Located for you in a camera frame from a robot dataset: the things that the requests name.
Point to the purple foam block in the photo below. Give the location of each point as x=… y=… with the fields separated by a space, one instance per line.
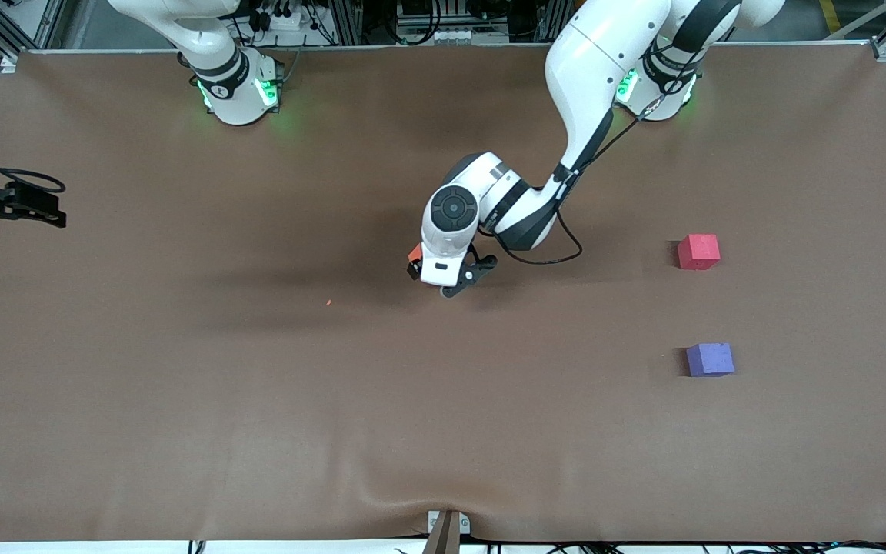
x=710 y=358

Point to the white terminal block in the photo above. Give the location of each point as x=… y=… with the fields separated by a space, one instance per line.
x=466 y=34

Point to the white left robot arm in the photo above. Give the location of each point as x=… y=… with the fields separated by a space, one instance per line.
x=597 y=61

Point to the white power strip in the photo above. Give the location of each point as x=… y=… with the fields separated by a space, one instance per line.
x=281 y=21

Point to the red foam block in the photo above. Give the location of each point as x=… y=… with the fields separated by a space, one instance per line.
x=698 y=251

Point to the orange foam block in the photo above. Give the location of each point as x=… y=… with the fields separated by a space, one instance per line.
x=414 y=254

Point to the silver table clamp bracket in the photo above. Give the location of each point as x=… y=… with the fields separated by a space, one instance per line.
x=448 y=525

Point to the brown table mat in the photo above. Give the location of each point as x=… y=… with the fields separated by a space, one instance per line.
x=443 y=400

